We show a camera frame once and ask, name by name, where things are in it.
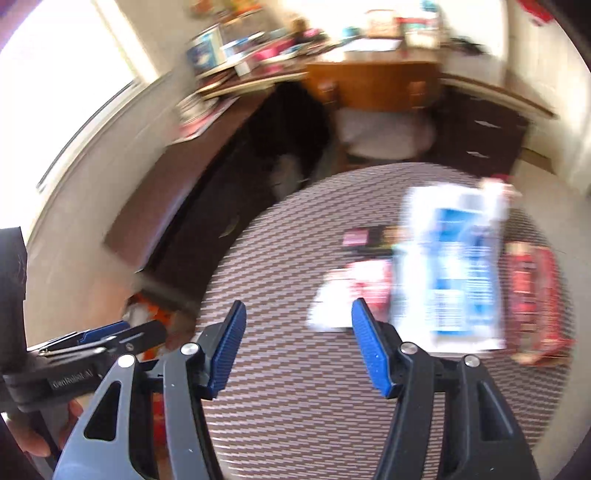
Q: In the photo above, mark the black cloth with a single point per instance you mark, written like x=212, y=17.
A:
x=295, y=124

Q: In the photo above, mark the dark foil packet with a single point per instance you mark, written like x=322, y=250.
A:
x=374, y=240

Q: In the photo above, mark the brown patterned woven tablecloth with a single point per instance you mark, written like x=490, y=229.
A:
x=300, y=254

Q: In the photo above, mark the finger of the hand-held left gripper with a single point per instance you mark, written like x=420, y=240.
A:
x=143, y=334
x=108, y=329

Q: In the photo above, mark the window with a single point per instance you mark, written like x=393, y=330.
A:
x=60, y=69

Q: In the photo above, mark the pink magazine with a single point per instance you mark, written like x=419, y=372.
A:
x=203, y=117

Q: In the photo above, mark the white paper piece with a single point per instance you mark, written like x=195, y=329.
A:
x=328, y=309

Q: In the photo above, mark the blue box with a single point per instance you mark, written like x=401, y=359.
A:
x=205, y=50

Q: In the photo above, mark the small white red packet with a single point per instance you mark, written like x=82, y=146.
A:
x=496, y=184

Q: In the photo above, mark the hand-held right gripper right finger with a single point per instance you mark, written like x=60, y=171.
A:
x=369, y=346

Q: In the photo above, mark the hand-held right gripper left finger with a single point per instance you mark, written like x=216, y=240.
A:
x=228, y=350

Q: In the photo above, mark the pink case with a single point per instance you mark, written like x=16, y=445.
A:
x=277, y=50

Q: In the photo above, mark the light blue white packet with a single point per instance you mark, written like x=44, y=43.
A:
x=457, y=277

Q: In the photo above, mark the dark brown desk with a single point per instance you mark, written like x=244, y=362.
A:
x=152, y=217

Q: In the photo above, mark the wooden chair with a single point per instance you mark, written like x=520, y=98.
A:
x=369, y=87

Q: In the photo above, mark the grey seat cushion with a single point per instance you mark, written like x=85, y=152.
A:
x=383, y=134

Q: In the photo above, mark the person's dark clothing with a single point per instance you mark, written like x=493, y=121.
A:
x=11, y=286

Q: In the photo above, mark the red white snack packet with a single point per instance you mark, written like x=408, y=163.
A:
x=369, y=281

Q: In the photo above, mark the red wall hanging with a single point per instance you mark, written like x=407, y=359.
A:
x=535, y=11

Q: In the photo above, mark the dark brown drawer unit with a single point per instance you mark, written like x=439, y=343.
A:
x=485, y=138

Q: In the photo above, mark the white paper sheet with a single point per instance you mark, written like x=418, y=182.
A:
x=369, y=45

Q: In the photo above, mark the person's left hand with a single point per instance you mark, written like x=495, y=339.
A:
x=27, y=441

